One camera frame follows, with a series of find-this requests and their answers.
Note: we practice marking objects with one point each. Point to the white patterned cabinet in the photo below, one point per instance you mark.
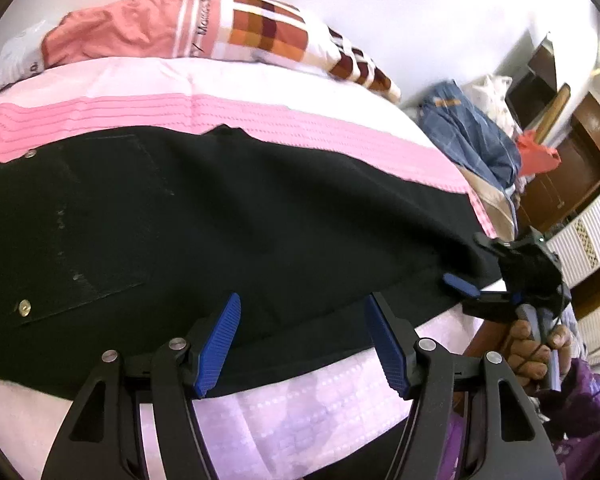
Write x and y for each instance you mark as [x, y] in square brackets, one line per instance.
[595, 230]

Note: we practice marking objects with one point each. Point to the brown wooden wardrobe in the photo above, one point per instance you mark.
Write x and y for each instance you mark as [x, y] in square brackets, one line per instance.
[575, 160]

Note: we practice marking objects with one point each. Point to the orange plaid pillow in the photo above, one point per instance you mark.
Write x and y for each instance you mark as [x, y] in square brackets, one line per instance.
[130, 30]

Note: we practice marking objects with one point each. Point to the blue checked cloth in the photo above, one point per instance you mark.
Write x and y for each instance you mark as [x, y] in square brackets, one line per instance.
[460, 130]

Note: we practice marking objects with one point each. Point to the pink bed sheet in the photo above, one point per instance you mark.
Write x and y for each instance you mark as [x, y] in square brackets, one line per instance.
[280, 120]

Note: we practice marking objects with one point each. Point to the person's right hand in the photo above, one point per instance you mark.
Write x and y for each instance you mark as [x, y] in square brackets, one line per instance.
[522, 355]

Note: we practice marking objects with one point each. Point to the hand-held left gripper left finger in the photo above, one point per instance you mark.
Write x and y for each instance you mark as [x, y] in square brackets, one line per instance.
[220, 345]

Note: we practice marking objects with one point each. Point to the beige cloth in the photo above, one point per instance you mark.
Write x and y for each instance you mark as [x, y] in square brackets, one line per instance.
[495, 205]

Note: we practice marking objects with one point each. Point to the dark screen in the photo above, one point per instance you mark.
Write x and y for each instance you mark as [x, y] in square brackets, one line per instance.
[530, 90]

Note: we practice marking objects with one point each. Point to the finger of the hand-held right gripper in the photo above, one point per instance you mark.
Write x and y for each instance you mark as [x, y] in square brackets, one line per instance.
[490, 243]
[462, 287]

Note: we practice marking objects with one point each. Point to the black pants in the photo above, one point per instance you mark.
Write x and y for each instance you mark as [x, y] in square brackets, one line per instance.
[230, 220]

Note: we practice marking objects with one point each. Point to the purple clothing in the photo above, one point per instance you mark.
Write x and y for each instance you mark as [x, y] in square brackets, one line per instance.
[585, 425]

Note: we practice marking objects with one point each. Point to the red cloth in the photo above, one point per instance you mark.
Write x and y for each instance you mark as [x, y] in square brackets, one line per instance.
[535, 152]

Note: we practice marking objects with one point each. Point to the white floral cloth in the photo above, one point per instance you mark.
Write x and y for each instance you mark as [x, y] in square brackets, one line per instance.
[492, 95]

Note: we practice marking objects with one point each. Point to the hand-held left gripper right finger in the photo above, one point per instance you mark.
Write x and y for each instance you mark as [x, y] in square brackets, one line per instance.
[387, 345]

